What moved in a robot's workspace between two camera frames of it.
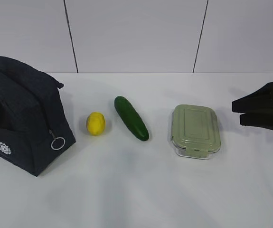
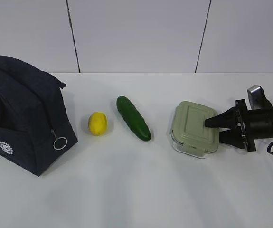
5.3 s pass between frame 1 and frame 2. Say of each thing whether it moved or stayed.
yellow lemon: stayed
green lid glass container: stayed
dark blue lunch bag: stayed
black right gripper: moved
